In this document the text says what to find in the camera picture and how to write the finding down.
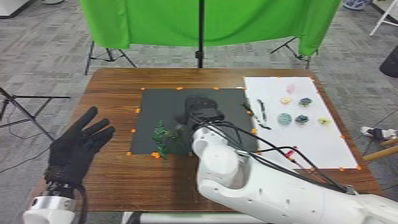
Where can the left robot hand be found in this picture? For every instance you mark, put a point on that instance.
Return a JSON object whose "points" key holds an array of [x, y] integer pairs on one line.
{"points": [[73, 150]]}

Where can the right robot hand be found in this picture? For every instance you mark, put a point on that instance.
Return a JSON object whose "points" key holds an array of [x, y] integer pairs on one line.
{"points": [[198, 104]]}

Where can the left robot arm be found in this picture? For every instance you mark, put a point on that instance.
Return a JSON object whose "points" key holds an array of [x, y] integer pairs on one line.
{"points": [[52, 206]]}

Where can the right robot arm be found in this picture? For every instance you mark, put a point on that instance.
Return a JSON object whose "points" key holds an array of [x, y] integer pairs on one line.
{"points": [[237, 173]]}

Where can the dark mat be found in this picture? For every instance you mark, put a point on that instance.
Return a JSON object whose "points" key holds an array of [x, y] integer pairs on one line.
{"points": [[160, 106]]}

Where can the black tripod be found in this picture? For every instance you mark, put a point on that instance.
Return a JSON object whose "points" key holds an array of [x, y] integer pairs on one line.
{"points": [[109, 55], [294, 50], [27, 111]]}

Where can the white sheet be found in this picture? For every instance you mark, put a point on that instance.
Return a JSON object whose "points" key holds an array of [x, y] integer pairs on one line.
{"points": [[308, 146]]}

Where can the pale grey bar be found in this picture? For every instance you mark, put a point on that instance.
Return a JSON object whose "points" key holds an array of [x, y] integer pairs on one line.
{"points": [[178, 218]]}

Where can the blue and white vase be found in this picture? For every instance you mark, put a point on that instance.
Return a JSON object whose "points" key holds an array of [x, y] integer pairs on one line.
{"points": [[356, 3]]}

